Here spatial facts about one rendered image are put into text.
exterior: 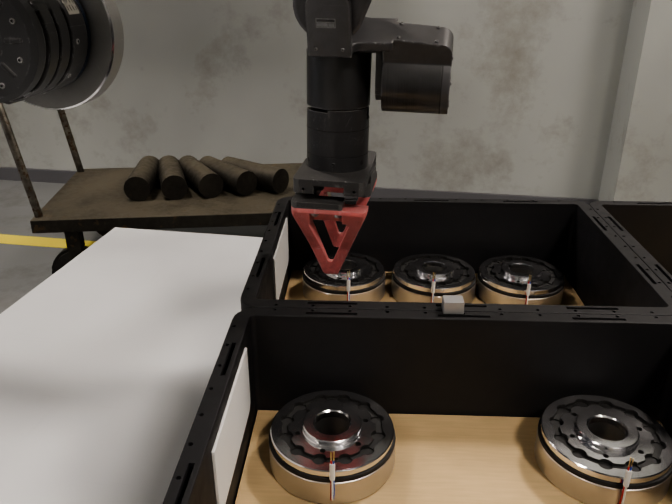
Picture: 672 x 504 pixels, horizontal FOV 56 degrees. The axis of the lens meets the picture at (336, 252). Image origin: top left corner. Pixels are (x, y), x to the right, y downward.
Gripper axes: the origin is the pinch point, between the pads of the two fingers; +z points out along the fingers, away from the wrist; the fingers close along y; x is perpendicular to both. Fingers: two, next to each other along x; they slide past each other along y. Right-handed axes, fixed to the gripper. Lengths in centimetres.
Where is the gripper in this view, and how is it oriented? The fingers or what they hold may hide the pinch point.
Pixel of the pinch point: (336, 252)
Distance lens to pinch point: 63.4
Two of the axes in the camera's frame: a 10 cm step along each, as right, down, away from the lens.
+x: -9.9, -0.8, 1.3
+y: 1.5, -4.1, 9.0
